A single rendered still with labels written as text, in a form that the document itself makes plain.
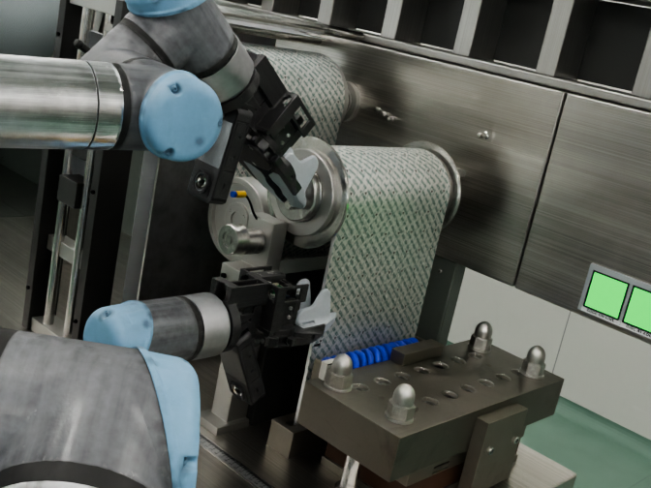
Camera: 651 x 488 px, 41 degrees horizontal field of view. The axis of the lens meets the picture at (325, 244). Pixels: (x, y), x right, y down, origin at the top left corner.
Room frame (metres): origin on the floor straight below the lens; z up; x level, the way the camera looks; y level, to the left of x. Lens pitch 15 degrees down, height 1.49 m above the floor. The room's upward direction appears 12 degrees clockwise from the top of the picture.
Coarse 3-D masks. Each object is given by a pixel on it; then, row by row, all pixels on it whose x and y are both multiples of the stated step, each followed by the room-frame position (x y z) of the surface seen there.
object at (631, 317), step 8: (632, 296) 1.16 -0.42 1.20; (640, 296) 1.15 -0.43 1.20; (648, 296) 1.15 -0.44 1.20; (632, 304) 1.16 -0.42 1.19; (640, 304) 1.15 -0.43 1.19; (648, 304) 1.15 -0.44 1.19; (632, 312) 1.16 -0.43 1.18; (640, 312) 1.15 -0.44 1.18; (648, 312) 1.14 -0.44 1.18; (624, 320) 1.16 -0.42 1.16; (632, 320) 1.15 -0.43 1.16; (640, 320) 1.15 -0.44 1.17; (648, 320) 1.14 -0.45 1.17; (648, 328) 1.14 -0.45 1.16
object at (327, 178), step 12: (300, 156) 1.14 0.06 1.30; (324, 168) 1.11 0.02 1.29; (324, 180) 1.11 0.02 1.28; (324, 192) 1.10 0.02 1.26; (336, 192) 1.10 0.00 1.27; (276, 204) 1.16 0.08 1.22; (324, 204) 1.10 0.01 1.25; (276, 216) 1.15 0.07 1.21; (324, 216) 1.10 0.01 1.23; (288, 228) 1.14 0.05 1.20; (300, 228) 1.12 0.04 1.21; (312, 228) 1.11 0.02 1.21; (324, 228) 1.11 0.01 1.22
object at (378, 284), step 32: (352, 256) 1.13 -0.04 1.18; (384, 256) 1.19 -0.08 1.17; (416, 256) 1.24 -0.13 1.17; (352, 288) 1.14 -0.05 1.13; (384, 288) 1.20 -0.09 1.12; (416, 288) 1.26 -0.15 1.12; (352, 320) 1.16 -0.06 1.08; (384, 320) 1.21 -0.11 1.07; (416, 320) 1.27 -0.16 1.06; (320, 352) 1.11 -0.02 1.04
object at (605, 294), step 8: (592, 280) 1.20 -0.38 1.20; (600, 280) 1.19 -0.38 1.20; (608, 280) 1.19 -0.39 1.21; (592, 288) 1.20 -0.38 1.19; (600, 288) 1.19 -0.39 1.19; (608, 288) 1.18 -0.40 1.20; (616, 288) 1.18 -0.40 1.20; (624, 288) 1.17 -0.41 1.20; (592, 296) 1.20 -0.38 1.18; (600, 296) 1.19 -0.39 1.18; (608, 296) 1.18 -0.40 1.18; (616, 296) 1.17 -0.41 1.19; (592, 304) 1.19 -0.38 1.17; (600, 304) 1.19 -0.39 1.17; (608, 304) 1.18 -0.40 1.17; (616, 304) 1.17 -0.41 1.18; (608, 312) 1.18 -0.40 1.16; (616, 312) 1.17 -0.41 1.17
